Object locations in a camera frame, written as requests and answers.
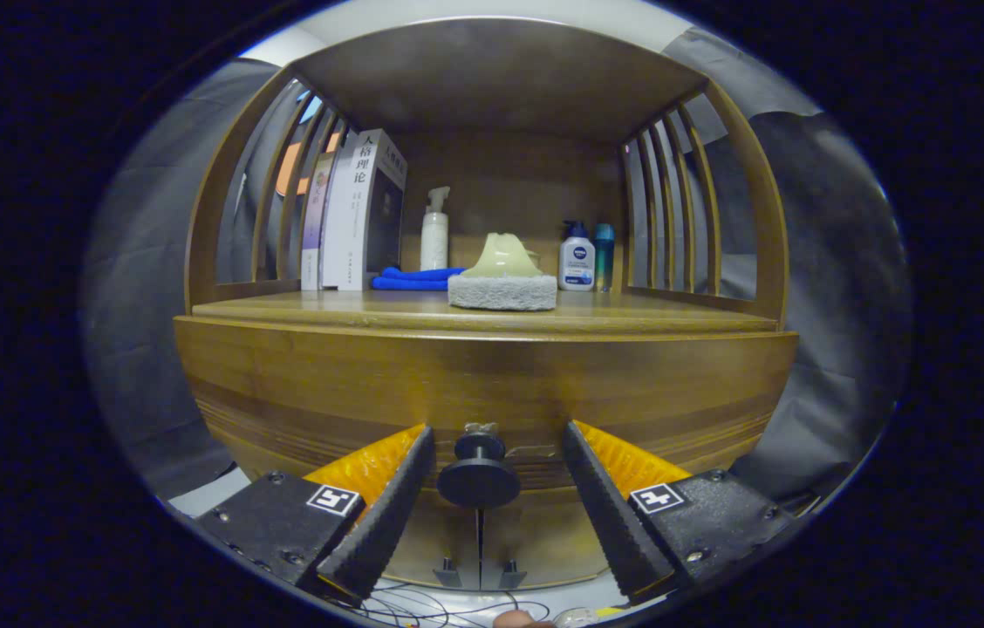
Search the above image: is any wooden drawer with black knob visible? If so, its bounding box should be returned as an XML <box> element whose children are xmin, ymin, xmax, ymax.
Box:
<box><xmin>174</xmin><ymin>316</ymin><xmax>800</xmax><ymax>511</ymax></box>

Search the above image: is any thick white book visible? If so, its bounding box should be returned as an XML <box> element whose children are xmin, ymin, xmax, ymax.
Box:
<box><xmin>320</xmin><ymin>129</ymin><xmax>408</xmax><ymax>291</ymax></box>

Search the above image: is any white pump bottle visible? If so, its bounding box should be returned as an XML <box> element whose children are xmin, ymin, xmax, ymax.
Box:
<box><xmin>420</xmin><ymin>187</ymin><xmax>451</xmax><ymax>271</ymax></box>

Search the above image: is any folded blue cloth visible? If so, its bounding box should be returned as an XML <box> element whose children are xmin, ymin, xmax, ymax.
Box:
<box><xmin>372</xmin><ymin>266</ymin><xmax>467</xmax><ymax>291</ymax></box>

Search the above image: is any teal spray bottle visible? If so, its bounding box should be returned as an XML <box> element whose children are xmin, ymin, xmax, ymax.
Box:
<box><xmin>594</xmin><ymin>223</ymin><xmax>616</xmax><ymax>292</ymax></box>

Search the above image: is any grey sponge brush yellow handle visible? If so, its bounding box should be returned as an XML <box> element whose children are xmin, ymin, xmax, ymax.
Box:
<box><xmin>448</xmin><ymin>232</ymin><xmax>558</xmax><ymax>311</ymax></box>

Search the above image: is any white lotion bottle blue cap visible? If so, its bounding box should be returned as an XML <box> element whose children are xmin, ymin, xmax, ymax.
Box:
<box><xmin>558</xmin><ymin>221</ymin><xmax>596</xmax><ymax>291</ymax></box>

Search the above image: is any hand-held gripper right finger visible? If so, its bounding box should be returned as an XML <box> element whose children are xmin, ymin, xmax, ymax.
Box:
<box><xmin>562</xmin><ymin>420</ymin><xmax>798</xmax><ymax>605</ymax></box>

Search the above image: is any wooden countertop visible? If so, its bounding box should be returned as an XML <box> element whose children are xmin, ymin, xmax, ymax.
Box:
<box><xmin>193</xmin><ymin>288</ymin><xmax>779</xmax><ymax>334</ymax></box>

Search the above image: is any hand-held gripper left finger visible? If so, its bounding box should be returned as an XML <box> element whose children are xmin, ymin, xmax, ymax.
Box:
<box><xmin>195</xmin><ymin>425</ymin><xmax>437</xmax><ymax>607</ymax></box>

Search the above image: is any thin pale book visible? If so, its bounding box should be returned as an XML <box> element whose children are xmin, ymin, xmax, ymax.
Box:
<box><xmin>301</xmin><ymin>153</ymin><xmax>336</xmax><ymax>291</ymax></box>

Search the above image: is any wooden cabinet door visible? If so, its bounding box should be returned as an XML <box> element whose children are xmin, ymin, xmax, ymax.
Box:
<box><xmin>481</xmin><ymin>488</ymin><xmax>624</xmax><ymax>590</ymax></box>
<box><xmin>387</xmin><ymin>502</ymin><xmax>482</xmax><ymax>590</ymax></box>

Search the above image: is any wooden cabinet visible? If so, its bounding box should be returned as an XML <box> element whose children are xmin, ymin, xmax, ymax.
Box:
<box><xmin>174</xmin><ymin>17</ymin><xmax>798</xmax><ymax>594</ymax></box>

